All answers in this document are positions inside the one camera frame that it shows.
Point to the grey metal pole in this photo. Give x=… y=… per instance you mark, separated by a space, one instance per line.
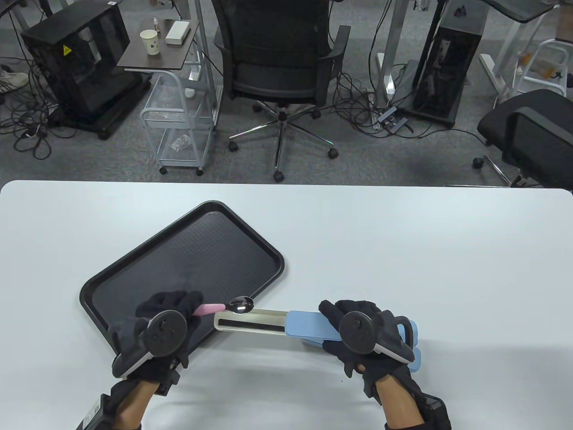
x=203 y=45

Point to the black padded office chair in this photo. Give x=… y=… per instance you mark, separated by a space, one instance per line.
x=537 y=130

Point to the person's right hand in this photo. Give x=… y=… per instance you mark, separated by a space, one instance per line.
x=358 y=307

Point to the grey power strip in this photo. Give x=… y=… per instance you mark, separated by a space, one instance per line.
x=388 y=117

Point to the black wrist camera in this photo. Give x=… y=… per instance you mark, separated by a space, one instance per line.
x=168 y=380

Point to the black labelled wrist box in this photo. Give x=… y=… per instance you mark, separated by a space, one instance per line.
x=436 y=412
x=91 y=416

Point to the white flat box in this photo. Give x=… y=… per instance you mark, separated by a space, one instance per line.
x=177 y=33

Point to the black grey computer tower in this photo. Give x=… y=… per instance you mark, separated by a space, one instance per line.
x=447 y=71

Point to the brown side table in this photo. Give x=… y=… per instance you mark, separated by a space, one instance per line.
x=147 y=60

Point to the person's left hand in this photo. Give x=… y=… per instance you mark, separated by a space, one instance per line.
x=174 y=302

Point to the person's left forearm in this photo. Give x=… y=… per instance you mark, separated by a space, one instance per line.
x=134 y=405

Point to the black plastic tray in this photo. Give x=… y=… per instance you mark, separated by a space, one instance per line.
x=201 y=260

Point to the grey flat panel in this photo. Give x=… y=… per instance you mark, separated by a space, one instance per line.
x=407 y=85

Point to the white paper cup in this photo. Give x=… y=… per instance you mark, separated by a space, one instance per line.
x=150 y=45

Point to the black computer case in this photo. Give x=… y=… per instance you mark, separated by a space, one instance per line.
x=89 y=67

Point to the black mesh office chair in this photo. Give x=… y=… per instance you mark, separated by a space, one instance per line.
x=277 y=49

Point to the blue sliding lunch box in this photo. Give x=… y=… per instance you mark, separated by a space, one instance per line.
x=304 y=324
x=416 y=358

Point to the person's right forearm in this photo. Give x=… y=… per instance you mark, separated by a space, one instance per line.
x=403 y=403

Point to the black white hand controller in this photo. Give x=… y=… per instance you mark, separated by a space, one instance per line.
x=356 y=333
x=165 y=333

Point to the crumpled clear plastic bag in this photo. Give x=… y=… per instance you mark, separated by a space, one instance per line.
x=180 y=142

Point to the white desk leg with foot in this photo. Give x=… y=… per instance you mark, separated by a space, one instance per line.
x=492 y=74

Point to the black wheeled platform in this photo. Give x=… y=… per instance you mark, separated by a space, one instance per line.
x=112 y=121

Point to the dark grey desk top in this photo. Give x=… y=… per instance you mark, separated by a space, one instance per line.
x=519 y=11

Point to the white tubular stool frame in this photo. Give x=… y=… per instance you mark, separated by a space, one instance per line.
x=550 y=42

